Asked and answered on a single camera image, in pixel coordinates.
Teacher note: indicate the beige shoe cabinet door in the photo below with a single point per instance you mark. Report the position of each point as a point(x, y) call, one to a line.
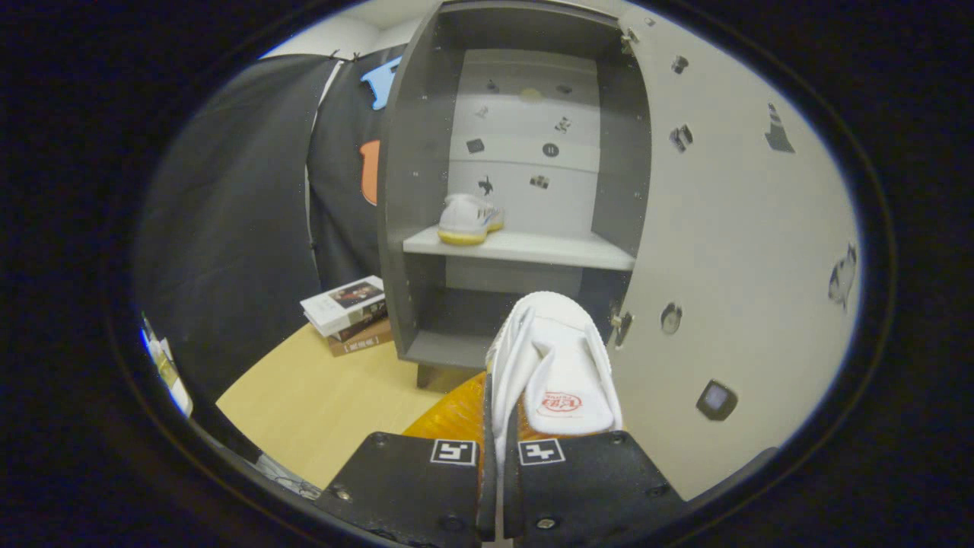
point(730, 266)

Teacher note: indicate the white book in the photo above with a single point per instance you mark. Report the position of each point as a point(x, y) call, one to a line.
point(338, 304)

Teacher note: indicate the brown book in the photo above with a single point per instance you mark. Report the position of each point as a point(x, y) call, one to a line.
point(361, 345)

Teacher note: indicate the black backdrop cloth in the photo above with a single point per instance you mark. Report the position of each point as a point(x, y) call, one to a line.
point(243, 228)

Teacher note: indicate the dark book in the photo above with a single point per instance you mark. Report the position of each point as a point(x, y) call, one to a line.
point(367, 329)

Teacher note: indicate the white shoe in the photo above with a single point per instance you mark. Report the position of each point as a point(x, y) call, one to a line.
point(464, 221)
point(563, 358)

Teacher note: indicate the row of cloth clips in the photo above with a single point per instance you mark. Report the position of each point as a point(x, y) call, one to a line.
point(355, 55)

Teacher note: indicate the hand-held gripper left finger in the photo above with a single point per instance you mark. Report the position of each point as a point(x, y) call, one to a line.
point(411, 487)

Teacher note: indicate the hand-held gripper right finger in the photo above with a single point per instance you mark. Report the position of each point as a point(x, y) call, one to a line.
point(593, 479)

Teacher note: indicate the grey shoe cabinet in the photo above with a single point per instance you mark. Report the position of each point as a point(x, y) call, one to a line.
point(415, 190)

